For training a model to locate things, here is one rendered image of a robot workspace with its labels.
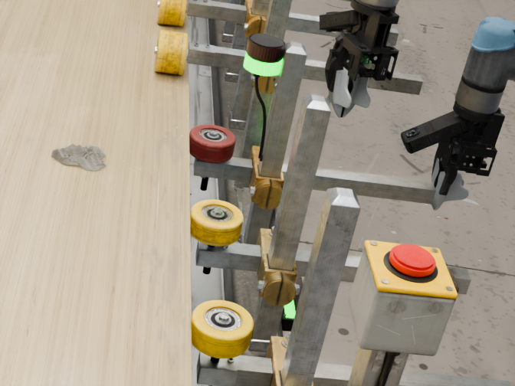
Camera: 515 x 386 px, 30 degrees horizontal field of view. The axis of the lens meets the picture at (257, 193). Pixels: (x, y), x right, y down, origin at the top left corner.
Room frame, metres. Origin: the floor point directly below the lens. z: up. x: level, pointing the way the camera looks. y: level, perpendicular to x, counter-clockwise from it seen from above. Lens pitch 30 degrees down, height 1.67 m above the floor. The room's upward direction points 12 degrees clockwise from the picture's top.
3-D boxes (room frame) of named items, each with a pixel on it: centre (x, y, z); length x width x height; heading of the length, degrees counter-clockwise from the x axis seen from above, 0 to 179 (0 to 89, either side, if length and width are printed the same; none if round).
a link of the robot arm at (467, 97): (1.55, -0.34, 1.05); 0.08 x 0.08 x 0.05
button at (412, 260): (0.70, -0.14, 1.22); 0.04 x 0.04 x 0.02
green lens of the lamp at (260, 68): (1.44, 0.03, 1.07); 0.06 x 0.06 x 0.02
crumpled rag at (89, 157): (1.31, 0.28, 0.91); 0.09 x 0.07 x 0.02; 93
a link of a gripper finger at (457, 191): (1.53, -0.34, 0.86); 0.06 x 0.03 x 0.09; 100
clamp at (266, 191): (1.47, -0.01, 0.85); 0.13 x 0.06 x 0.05; 10
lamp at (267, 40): (1.44, 0.03, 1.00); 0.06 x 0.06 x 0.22; 10
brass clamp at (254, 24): (1.96, 0.08, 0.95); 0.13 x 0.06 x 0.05; 10
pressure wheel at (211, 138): (1.47, 0.10, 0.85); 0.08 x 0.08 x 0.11
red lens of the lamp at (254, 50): (1.44, 0.03, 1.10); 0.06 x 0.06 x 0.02
